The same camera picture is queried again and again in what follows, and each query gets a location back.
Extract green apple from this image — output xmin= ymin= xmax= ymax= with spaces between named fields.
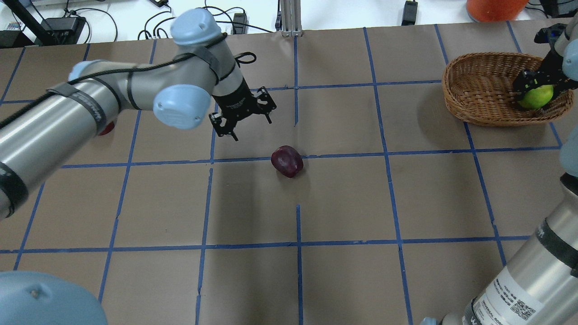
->
xmin=518 ymin=85 xmax=555 ymax=110

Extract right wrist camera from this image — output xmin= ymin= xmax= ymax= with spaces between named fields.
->
xmin=533 ymin=23 xmax=566 ymax=45

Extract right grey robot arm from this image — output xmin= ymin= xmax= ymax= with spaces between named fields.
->
xmin=422 ymin=17 xmax=577 ymax=325

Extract orange bucket with lid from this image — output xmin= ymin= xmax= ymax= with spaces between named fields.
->
xmin=465 ymin=0 xmax=529 ymax=22

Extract red yellow apple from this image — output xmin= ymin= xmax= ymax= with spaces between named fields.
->
xmin=98 ymin=120 xmax=117 ymax=136

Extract dark red apple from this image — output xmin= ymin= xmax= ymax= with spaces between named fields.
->
xmin=270 ymin=145 xmax=304 ymax=178

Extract woven wicker basket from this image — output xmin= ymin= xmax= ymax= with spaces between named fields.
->
xmin=442 ymin=53 xmax=574 ymax=127

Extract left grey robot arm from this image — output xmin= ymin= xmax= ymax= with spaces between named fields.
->
xmin=0 ymin=8 xmax=277 ymax=218

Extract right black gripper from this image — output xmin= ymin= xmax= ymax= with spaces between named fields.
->
xmin=513 ymin=47 xmax=578 ymax=98

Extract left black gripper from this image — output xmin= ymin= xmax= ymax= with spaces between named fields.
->
xmin=209 ymin=80 xmax=277 ymax=142

